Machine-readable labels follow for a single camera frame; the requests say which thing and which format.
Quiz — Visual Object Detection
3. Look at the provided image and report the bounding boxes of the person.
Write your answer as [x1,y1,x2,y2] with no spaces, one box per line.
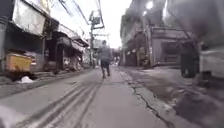
[97,40,114,80]

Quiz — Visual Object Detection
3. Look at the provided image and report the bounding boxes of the utility pole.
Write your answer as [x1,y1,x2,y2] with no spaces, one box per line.
[88,10,102,69]

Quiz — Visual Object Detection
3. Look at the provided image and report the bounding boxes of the grey concrete road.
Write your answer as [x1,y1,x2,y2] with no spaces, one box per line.
[0,65,198,128]

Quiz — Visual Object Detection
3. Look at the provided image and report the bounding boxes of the grey multi-storey building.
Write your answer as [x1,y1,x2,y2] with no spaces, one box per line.
[119,0,224,69]

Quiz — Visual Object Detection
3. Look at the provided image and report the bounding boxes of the row of shopfront buildings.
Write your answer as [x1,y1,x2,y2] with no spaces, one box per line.
[0,0,92,81]

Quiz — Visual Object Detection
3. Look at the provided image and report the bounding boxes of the dark rough roadside ground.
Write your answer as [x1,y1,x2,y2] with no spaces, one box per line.
[118,65,224,128]

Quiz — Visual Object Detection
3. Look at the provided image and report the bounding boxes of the white rubbish bag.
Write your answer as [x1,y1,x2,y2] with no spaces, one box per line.
[19,75,35,84]

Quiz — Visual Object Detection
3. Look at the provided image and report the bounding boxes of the yellow box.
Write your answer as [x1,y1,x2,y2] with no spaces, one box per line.
[4,52,33,74]

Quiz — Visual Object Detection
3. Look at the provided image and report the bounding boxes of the vehicle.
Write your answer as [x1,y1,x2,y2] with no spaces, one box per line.
[179,41,224,88]

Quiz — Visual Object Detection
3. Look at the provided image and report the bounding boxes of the overhead wires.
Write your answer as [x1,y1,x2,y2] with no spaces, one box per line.
[49,0,111,38]

